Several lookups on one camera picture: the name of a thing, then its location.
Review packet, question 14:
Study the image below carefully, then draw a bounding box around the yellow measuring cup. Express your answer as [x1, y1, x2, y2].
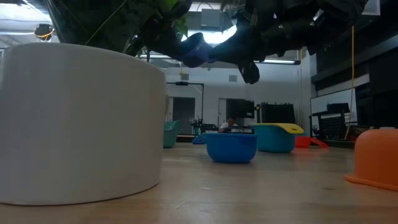
[254, 123, 305, 135]

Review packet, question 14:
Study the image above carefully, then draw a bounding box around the person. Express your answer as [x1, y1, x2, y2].
[219, 117, 239, 134]

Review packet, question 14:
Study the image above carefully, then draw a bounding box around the purple measuring cup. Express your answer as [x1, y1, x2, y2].
[181, 32, 216, 68]

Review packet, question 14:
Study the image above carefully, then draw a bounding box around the black pegboard cart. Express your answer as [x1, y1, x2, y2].
[309, 103, 351, 141]

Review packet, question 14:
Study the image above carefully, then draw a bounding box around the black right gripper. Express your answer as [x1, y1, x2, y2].
[208, 0, 315, 85]

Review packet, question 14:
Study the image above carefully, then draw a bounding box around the teal plastic basket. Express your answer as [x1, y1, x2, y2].
[164, 120, 180, 149]

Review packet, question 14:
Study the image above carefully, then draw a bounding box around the large teal measuring cup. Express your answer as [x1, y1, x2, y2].
[253, 124, 296, 153]

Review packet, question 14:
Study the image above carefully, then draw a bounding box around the short white round pot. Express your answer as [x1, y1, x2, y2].
[0, 42, 169, 206]

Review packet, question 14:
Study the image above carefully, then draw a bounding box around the ceiling light strip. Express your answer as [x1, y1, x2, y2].
[138, 54, 301, 65]

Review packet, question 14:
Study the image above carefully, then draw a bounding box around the black cabinet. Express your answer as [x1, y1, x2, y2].
[260, 102, 295, 124]

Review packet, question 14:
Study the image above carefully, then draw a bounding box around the black wall monitor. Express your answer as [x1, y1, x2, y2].
[226, 98, 255, 119]

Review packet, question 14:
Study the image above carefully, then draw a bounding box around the black stand with crossbar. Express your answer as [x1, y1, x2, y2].
[166, 81, 218, 134]

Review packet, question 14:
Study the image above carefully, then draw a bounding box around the red measuring cup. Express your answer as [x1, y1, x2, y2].
[294, 136, 329, 149]

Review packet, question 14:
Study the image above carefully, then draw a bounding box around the blue measuring cup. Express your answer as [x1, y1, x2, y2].
[192, 133, 258, 164]

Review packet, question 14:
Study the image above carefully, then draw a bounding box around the black aluminium table frame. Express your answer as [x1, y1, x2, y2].
[175, 134, 357, 149]

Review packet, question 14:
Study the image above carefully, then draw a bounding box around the whiteboard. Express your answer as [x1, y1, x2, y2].
[310, 88, 358, 119]

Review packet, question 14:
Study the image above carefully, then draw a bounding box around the orange measuring cup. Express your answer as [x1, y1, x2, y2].
[344, 129, 398, 192]

